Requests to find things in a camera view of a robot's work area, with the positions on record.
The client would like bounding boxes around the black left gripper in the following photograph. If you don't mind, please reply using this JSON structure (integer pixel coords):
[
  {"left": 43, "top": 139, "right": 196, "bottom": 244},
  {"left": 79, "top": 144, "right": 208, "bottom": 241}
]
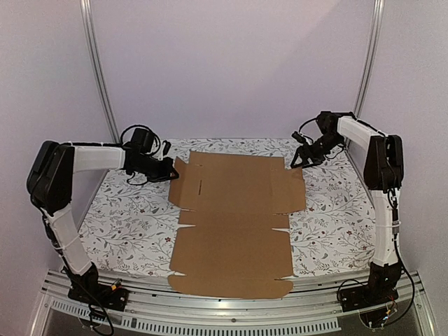
[{"left": 134, "top": 155, "right": 179, "bottom": 183}]

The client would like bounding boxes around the brown cardboard box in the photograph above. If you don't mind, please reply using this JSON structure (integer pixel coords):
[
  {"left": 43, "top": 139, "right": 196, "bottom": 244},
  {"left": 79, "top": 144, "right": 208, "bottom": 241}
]
[{"left": 168, "top": 151, "right": 306, "bottom": 300}]

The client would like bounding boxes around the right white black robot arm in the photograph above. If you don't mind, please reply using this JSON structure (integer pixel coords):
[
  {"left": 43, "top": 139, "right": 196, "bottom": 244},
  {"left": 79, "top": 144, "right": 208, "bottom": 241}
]
[{"left": 290, "top": 111, "right": 405, "bottom": 312}]

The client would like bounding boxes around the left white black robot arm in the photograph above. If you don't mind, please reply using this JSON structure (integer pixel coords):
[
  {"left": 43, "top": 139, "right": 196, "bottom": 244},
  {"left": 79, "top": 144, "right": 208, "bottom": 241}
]
[{"left": 26, "top": 125, "right": 179, "bottom": 310}]

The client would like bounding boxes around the white floral table cloth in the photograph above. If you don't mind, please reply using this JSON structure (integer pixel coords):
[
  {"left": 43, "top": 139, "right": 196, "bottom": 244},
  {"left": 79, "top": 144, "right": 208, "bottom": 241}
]
[{"left": 80, "top": 139, "right": 375, "bottom": 277}]

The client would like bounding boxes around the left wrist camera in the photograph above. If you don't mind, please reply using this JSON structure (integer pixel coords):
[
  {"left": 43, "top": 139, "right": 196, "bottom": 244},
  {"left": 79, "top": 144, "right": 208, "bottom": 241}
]
[{"left": 159, "top": 140, "right": 172, "bottom": 160}]

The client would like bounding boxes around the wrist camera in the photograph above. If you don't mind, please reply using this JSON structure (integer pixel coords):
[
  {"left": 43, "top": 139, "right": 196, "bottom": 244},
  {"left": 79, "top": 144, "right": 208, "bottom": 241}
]
[
  {"left": 159, "top": 140, "right": 172, "bottom": 160},
  {"left": 291, "top": 131, "right": 312, "bottom": 144}
]

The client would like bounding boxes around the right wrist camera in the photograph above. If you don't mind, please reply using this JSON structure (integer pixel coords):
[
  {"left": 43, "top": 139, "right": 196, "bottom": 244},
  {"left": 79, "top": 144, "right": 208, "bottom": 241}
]
[{"left": 291, "top": 131, "right": 312, "bottom": 144}]

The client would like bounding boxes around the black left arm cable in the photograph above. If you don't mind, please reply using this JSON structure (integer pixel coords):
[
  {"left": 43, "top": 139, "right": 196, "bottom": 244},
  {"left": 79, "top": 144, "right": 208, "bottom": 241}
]
[{"left": 118, "top": 125, "right": 169, "bottom": 185}]

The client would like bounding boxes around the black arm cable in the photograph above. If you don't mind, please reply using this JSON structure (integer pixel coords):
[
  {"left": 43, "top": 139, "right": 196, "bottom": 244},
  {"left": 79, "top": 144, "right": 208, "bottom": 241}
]
[
  {"left": 118, "top": 125, "right": 169, "bottom": 185},
  {"left": 297, "top": 117, "right": 346, "bottom": 160}
]

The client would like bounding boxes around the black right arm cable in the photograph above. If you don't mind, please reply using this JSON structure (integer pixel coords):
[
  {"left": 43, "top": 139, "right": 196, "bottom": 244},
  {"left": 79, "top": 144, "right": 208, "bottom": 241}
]
[{"left": 297, "top": 117, "right": 346, "bottom": 160}]

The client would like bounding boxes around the aluminium front rail frame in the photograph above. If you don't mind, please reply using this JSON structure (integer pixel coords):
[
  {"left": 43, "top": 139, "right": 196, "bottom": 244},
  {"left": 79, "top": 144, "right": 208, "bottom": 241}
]
[{"left": 29, "top": 267, "right": 438, "bottom": 336}]

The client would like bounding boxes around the right aluminium corner post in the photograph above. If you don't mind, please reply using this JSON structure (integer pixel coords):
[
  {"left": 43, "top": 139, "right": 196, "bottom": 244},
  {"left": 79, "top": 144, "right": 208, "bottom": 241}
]
[{"left": 353, "top": 0, "right": 385, "bottom": 118}]

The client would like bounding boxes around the aluminium corner post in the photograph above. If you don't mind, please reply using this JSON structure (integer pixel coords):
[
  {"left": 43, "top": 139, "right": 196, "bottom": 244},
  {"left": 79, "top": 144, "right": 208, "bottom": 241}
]
[
  {"left": 353, "top": 0, "right": 385, "bottom": 118},
  {"left": 80, "top": 0, "right": 120, "bottom": 143}
]

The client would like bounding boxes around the left aluminium corner post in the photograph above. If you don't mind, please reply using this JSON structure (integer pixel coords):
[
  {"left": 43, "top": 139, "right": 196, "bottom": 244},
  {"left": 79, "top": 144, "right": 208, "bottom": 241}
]
[{"left": 80, "top": 0, "right": 120, "bottom": 143}]

